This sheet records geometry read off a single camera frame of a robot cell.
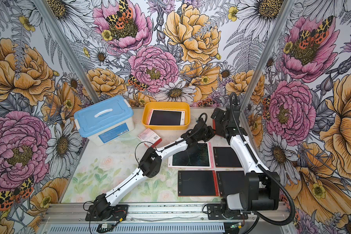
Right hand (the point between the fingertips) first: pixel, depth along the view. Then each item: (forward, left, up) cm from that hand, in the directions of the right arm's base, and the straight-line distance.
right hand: (220, 114), depth 85 cm
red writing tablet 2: (-14, -6, -26) cm, 30 cm away
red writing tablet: (-29, -5, -26) cm, 40 cm away
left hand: (-1, -2, -16) cm, 17 cm away
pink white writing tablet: (-13, +11, -23) cm, 29 cm away
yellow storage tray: (+30, +29, -19) cm, 46 cm away
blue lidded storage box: (+3, +70, -6) cm, 70 cm away
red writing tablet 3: (+3, 0, -16) cm, 16 cm away
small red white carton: (-1, +44, -20) cm, 48 cm away
